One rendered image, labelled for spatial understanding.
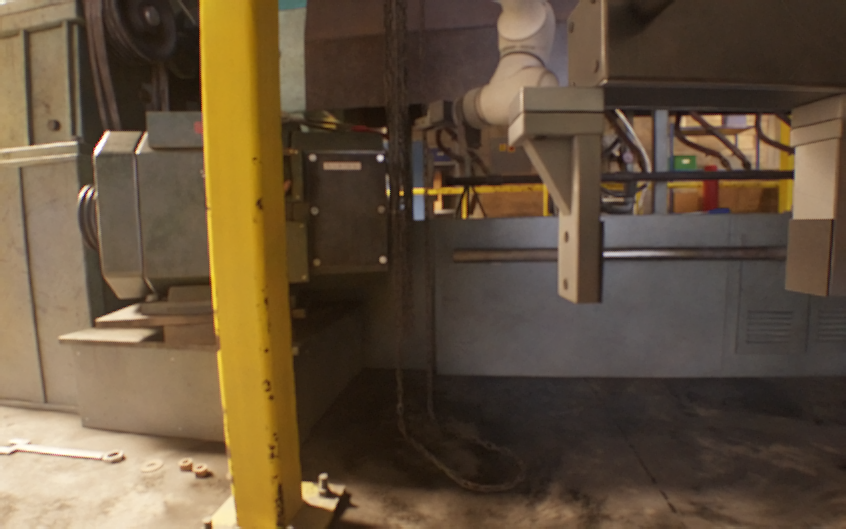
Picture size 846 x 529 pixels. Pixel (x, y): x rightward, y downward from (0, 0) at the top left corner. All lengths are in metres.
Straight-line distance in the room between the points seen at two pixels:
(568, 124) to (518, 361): 1.44
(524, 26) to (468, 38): 0.77
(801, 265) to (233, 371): 0.74
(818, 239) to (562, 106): 0.15
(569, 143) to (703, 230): 1.52
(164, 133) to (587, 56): 1.10
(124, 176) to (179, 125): 0.19
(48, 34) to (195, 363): 1.17
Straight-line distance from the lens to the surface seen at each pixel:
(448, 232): 1.53
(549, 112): 0.21
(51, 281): 1.69
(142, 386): 1.40
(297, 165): 1.06
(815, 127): 0.30
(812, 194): 0.29
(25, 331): 1.81
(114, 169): 1.26
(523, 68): 0.93
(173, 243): 1.20
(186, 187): 1.19
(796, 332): 1.95
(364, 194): 1.12
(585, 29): 0.24
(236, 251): 0.74
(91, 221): 1.43
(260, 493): 0.87
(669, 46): 0.23
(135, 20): 1.73
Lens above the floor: 0.57
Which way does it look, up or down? 5 degrees down
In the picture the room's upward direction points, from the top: 1 degrees counter-clockwise
